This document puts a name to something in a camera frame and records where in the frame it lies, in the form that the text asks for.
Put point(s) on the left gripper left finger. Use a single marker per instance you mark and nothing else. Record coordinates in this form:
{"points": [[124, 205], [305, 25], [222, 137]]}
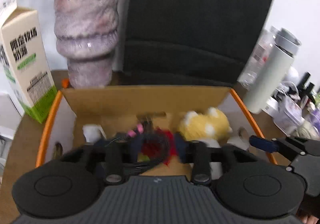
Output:
{"points": [[114, 173]]}

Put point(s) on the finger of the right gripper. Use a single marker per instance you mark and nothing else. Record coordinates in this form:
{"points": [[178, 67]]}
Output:
{"points": [[263, 144]]}

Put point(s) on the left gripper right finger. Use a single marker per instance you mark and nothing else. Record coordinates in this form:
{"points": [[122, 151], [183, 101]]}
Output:
{"points": [[201, 172]]}

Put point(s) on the small orange object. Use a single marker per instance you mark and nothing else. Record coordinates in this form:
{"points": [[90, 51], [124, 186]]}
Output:
{"points": [[65, 83]]}

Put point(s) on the yellow white plush toy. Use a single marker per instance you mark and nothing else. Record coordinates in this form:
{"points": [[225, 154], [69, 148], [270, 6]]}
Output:
{"points": [[212, 128]]}

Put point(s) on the red fabric flower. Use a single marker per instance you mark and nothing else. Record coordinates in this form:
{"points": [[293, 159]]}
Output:
{"points": [[152, 149]]}

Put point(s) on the orange cardboard box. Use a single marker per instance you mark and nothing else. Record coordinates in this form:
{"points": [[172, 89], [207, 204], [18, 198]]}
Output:
{"points": [[122, 108]]}

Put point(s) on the white thermos bottle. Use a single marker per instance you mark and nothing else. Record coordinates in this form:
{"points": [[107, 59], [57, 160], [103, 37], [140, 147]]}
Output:
{"points": [[282, 56]]}

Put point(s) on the clear water bottle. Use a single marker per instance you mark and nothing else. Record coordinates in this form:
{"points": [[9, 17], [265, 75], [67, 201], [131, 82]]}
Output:
{"points": [[258, 57]]}

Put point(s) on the white green milk carton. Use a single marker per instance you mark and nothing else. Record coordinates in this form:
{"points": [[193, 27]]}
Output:
{"points": [[24, 60]]}

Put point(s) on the black paper bag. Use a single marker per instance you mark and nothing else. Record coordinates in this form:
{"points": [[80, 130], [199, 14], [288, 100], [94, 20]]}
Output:
{"points": [[200, 42]]}

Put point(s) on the purple ceramic vase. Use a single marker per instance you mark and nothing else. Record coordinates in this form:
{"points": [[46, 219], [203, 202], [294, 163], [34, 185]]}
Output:
{"points": [[87, 35]]}

